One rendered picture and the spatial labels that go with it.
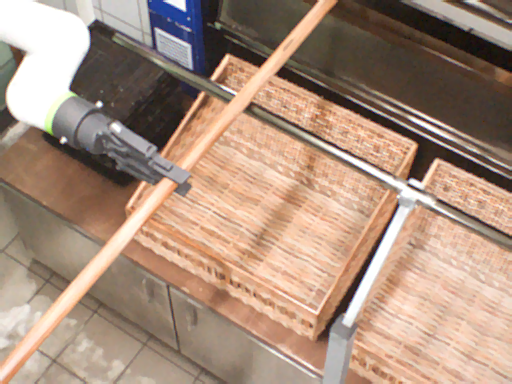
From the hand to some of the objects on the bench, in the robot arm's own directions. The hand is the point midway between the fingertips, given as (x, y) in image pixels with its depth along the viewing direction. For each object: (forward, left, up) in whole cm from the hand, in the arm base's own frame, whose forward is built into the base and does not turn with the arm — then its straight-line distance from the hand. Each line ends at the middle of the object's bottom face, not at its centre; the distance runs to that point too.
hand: (172, 177), depth 167 cm
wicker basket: (+1, +34, -61) cm, 70 cm away
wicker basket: (+61, +33, -61) cm, 92 cm away
